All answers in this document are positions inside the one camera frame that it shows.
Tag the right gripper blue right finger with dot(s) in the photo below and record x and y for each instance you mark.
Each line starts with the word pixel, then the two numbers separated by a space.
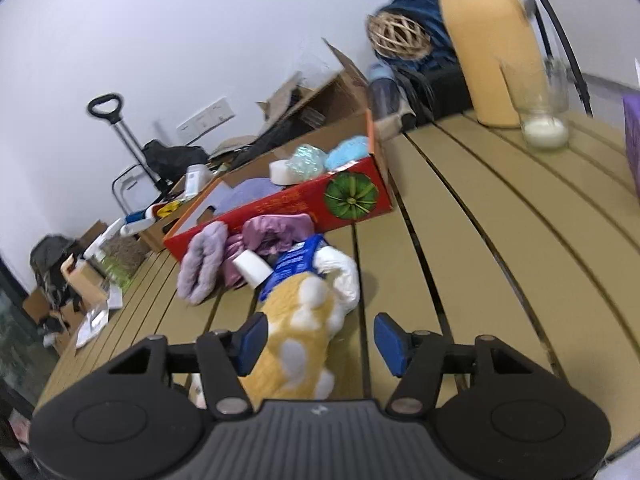
pixel 416 359

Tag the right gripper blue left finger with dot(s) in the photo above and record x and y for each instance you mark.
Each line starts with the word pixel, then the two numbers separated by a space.
pixel 225 357

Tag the yellow white plush toy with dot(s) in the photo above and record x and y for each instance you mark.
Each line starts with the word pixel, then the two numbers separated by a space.
pixel 304 313

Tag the light blue fluffy sponge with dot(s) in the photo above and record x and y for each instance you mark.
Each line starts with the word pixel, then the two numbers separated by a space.
pixel 350 150

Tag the white plastic bag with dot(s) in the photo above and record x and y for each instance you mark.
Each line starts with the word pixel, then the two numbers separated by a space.
pixel 344 271

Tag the lilac knitted cloth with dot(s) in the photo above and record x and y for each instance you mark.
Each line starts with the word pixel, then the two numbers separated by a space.
pixel 199 267

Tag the blue white packet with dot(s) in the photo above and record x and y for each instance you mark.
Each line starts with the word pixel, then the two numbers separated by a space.
pixel 299 259

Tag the pink plush cloth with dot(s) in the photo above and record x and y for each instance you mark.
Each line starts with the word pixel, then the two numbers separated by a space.
pixel 266 235

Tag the brown cardboard box with items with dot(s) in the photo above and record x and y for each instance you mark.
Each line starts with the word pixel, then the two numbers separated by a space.
pixel 153 223

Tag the clear container with lid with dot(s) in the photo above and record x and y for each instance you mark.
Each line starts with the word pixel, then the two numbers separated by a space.
pixel 124 255

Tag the wooden block box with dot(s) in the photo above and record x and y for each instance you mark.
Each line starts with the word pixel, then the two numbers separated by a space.
pixel 84 279

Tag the purple cloth in tray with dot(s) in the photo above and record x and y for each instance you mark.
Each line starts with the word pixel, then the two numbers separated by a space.
pixel 247 192

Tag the large left cardboard box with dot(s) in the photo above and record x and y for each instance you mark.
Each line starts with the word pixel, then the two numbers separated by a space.
pixel 54 335

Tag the red cardboard tray box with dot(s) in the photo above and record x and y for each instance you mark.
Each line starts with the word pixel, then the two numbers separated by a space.
pixel 353 192

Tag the pale green scrunchy ball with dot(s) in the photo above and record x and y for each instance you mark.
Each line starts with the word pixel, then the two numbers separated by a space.
pixel 307 162

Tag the beige cloth on box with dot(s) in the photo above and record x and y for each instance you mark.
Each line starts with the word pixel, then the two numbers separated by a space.
pixel 231 145

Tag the open brown cardboard box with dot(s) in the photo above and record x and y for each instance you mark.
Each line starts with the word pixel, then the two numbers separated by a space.
pixel 316 95

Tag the blue cap water bottle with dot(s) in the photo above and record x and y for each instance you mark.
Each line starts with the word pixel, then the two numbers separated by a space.
pixel 383 91

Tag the black bag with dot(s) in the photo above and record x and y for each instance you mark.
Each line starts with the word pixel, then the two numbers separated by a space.
pixel 434 94

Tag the wicker ball lamp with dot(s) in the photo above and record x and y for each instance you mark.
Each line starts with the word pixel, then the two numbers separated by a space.
pixel 394 35

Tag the yellow thermos jug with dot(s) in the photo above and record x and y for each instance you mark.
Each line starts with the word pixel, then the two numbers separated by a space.
pixel 486 33

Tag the dark blue velvet bag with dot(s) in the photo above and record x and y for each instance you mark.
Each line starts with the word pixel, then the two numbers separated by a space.
pixel 428 14

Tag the metal folding cart frame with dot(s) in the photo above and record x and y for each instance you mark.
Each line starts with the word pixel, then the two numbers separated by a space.
pixel 134 190

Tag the black trolley with handle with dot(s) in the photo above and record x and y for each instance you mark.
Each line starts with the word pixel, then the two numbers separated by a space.
pixel 164 165

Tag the white wall socket strip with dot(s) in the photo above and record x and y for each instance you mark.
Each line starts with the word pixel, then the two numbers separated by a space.
pixel 208 119

